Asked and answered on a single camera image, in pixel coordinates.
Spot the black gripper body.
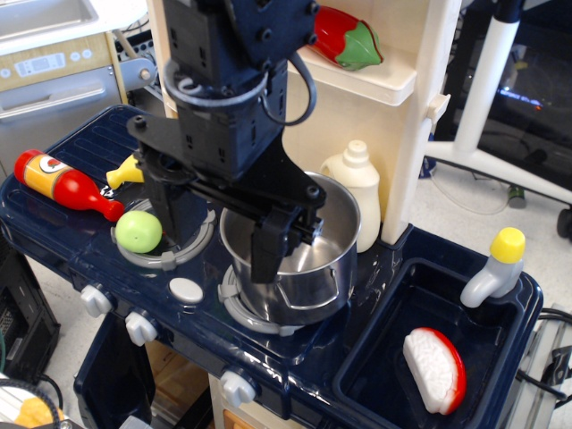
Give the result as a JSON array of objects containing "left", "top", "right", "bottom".
[{"left": 128, "top": 71, "right": 325, "bottom": 223}]

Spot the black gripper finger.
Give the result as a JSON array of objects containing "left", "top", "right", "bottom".
[
  {"left": 145, "top": 172, "right": 181, "bottom": 243},
  {"left": 250, "top": 206, "right": 323, "bottom": 283}
]

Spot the yellow toy banana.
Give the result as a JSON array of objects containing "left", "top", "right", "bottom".
[{"left": 106, "top": 155, "right": 144, "bottom": 189}]

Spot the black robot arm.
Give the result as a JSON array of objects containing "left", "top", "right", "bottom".
[{"left": 128, "top": 1, "right": 326, "bottom": 283}]

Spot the stainless steel pot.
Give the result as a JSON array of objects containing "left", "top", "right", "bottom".
[{"left": 220, "top": 172, "right": 361, "bottom": 325}]

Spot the green toy apple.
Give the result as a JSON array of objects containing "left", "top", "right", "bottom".
[{"left": 115, "top": 210, "right": 163, "bottom": 254}]

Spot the cream toy detergent bottle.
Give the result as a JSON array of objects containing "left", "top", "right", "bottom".
[{"left": 320, "top": 139, "right": 382, "bottom": 253}]

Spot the grey round button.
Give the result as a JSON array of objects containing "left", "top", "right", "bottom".
[{"left": 169, "top": 277, "right": 204, "bottom": 304}]

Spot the red toy ketchup bottle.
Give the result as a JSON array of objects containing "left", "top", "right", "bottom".
[{"left": 13, "top": 149, "right": 124, "bottom": 222}]

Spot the grey left stove knob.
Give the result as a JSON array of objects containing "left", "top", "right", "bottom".
[{"left": 80, "top": 285, "right": 113, "bottom": 318}]

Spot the grey stove knob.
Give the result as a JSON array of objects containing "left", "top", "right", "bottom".
[
  {"left": 125, "top": 312, "right": 158, "bottom": 347},
  {"left": 220, "top": 371, "right": 257, "bottom": 408},
  {"left": 80, "top": 285, "right": 113, "bottom": 318}
]

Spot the grey middle stove knob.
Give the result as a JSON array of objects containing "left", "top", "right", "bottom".
[{"left": 125, "top": 312, "right": 158, "bottom": 347}]

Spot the red toy chili pepper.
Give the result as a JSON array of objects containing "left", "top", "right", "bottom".
[{"left": 309, "top": 6, "right": 384, "bottom": 72}]

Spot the cream toy kitchen shelf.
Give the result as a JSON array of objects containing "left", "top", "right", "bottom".
[{"left": 146, "top": 0, "right": 463, "bottom": 246}]

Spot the grey right stove knob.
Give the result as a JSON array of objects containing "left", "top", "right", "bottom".
[{"left": 220, "top": 371, "right": 257, "bottom": 408}]

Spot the grey appliance with panel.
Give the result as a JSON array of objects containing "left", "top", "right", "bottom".
[{"left": 1, "top": 1, "right": 125, "bottom": 178}]

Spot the navy toy kitchen counter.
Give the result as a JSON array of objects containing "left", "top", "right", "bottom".
[{"left": 0, "top": 105, "right": 544, "bottom": 429}]

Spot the black computer case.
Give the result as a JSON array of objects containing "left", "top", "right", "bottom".
[{"left": 1, "top": 240, "right": 60, "bottom": 383}]

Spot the red white toy sushi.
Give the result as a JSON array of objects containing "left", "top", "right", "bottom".
[{"left": 403, "top": 327, "right": 467, "bottom": 416}]

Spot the grey yellow toy faucet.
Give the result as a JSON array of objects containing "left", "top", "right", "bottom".
[{"left": 460, "top": 227, "right": 526, "bottom": 308}]

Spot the navy toy sink basin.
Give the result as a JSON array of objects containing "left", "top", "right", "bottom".
[{"left": 333, "top": 258, "right": 543, "bottom": 428}]

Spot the grey left burner ring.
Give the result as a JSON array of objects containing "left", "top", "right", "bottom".
[{"left": 110, "top": 198, "right": 217, "bottom": 272}]

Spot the grey burner ring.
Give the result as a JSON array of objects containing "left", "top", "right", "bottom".
[
  {"left": 110, "top": 198, "right": 217, "bottom": 272},
  {"left": 217, "top": 264, "right": 305, "bottom": 337}
]

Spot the grey right burner ring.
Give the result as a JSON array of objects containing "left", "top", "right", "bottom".
[{"left": 217, "top": 264, "right": 305, "bottom": 337}]

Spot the white stand frame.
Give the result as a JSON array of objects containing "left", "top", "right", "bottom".
[{"left": 424, "top": 0, "right": 572, "bottom": 242}]

